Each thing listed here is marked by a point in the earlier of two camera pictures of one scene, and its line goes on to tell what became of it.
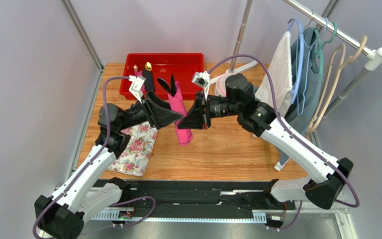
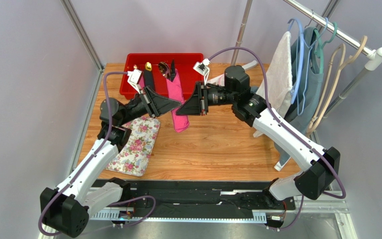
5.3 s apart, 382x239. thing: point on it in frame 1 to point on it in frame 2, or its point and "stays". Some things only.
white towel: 282,70 stays
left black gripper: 158,112 to 155,104
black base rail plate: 176,196 stays
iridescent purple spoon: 164,84 to 164,69
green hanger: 319,52 stays
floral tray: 135,159 stays
